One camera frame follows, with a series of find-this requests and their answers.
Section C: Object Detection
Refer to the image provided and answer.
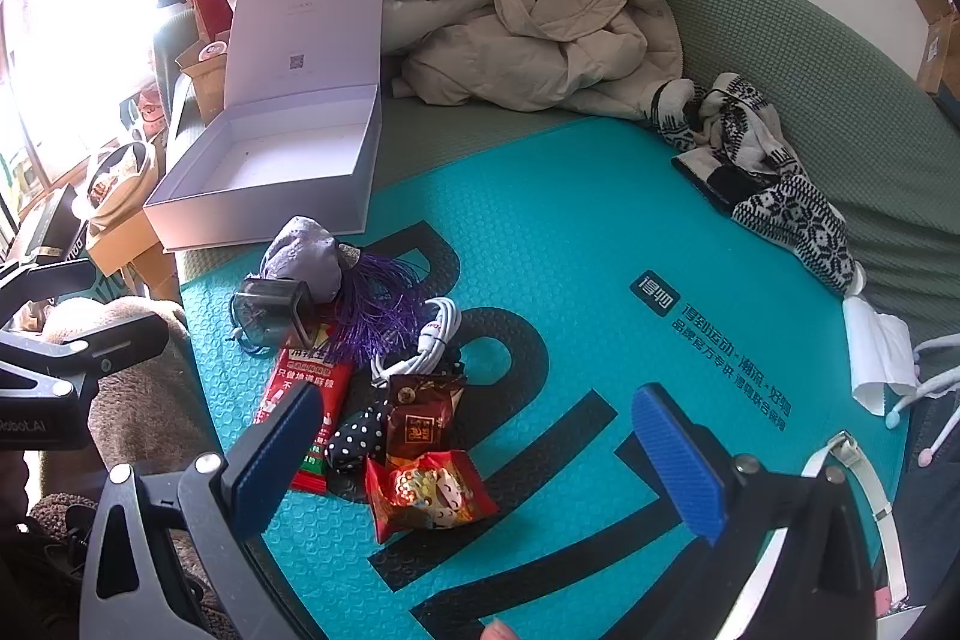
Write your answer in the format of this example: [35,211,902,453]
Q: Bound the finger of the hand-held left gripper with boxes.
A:
[0,257,95,330]
[0,308,172,401]

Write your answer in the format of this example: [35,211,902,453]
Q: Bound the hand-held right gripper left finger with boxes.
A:
[79,380,331,640]

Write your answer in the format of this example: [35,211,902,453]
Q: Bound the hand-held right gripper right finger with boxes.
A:
[631,383,878,640]

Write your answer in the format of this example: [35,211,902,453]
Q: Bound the black polka dot bow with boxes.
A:
[322,404,391,472]

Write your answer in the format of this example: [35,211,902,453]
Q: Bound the long red snack packet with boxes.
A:
[253,325,353,495]

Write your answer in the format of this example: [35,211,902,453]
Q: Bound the red candy packet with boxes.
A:
[365,450,500,543]

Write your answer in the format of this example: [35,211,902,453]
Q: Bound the brown snack packet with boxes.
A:
[385,374,467,468]

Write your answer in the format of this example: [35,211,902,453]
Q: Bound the lavender tasselled sachet pouch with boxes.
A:
[259,215,443,378]

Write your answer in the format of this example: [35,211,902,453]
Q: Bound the white charging cable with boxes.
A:
[370,297,462,378]

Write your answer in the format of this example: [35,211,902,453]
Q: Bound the white gift box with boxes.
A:
[142,0,387,253]

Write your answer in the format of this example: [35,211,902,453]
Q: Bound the black long box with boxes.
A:
[0,186,83,270]

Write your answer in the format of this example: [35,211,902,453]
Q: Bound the large open cardboard box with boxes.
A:
[86,212,177,304]

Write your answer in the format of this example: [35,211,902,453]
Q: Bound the white tote bag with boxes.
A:
[75,141,162,229]

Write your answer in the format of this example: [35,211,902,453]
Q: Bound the teal foam mat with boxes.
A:
[178,115,912,640]

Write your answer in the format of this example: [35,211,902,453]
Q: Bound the small open cardboard box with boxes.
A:
[176,29,233,127]

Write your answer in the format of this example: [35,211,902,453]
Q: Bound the dark denim clothes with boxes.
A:
[892,377,960,611]

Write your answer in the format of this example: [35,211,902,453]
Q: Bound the white toy with thin legs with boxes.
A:
[885,336,960,468]

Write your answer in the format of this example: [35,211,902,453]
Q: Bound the black and white knit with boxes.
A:
[649,72,867,296]

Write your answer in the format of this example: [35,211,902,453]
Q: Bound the green sofa cover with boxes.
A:
[154,0,960,386]

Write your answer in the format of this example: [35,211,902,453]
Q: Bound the beige padded jacket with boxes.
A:
[382,0,683,120]

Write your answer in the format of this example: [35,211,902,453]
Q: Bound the printed cardboard box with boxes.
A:
[900,0,960,101]

